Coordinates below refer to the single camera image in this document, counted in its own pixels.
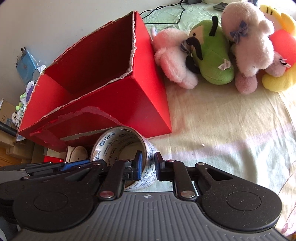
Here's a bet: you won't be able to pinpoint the blue gift bag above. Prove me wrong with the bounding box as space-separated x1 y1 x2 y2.
16 47 39 85

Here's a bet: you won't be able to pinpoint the pink plush toy left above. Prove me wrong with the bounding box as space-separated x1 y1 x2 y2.
151 28 198 89

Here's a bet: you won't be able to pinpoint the black power cable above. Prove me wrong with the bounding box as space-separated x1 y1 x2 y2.
139 0 187 25

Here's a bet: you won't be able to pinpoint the black cylinder bottle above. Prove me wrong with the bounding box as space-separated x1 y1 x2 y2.
0 122 17 137

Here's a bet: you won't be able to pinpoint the yellow red plush toy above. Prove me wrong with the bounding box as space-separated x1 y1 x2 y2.
260 5 295 92

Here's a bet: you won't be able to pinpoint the clear packing tape roll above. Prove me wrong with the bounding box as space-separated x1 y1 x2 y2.
90 126 158 191

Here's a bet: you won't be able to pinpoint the green plush toy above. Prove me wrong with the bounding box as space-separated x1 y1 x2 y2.
185 16 234 85

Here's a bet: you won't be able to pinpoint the large red cardboard box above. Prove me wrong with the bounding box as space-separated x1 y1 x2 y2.
18 11 171 152

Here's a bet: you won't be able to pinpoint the green white frog toys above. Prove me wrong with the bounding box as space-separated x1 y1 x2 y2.
11 93 27 128

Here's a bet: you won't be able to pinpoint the pink plush with blue bow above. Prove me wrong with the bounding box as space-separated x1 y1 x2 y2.
221 1 274 94

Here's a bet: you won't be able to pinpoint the cardboard boxes pile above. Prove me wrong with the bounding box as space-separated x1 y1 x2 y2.
1 99 66 167

